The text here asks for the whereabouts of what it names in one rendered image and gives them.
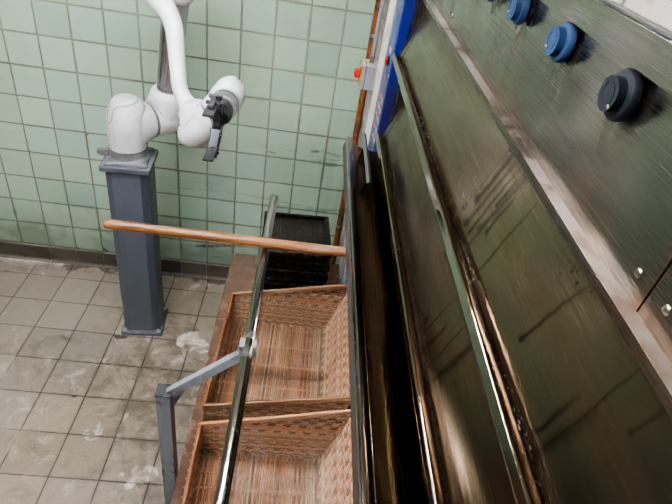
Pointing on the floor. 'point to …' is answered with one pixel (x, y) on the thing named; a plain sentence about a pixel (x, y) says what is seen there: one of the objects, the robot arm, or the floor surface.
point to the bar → (167, 395)
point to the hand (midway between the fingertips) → (208, 137)
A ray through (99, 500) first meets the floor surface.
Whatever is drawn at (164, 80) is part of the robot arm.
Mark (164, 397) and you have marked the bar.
